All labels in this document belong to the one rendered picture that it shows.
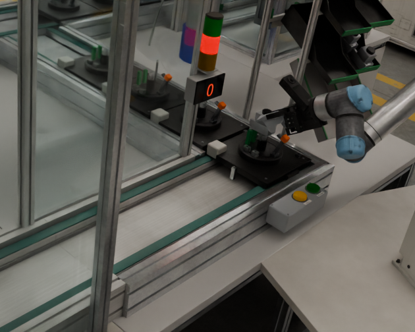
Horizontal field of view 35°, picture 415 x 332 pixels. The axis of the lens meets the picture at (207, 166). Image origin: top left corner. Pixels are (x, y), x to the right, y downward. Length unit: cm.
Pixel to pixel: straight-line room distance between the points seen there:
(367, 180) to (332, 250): 46
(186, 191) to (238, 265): 29
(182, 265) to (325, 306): 38
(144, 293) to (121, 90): 61
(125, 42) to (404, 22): 532
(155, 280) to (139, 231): 20
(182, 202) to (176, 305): 36
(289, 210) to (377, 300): 33
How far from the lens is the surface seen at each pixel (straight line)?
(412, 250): 190
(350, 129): 179
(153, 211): 183
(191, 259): 167
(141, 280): 154
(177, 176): 194
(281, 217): 185
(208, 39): 181
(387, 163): 247
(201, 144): 207
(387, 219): 215
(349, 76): 216
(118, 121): 115
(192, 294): 167
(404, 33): 632
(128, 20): 108
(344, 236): 200
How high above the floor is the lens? 198
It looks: 31 degrees down
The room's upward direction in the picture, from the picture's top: 10 degrees clockwise
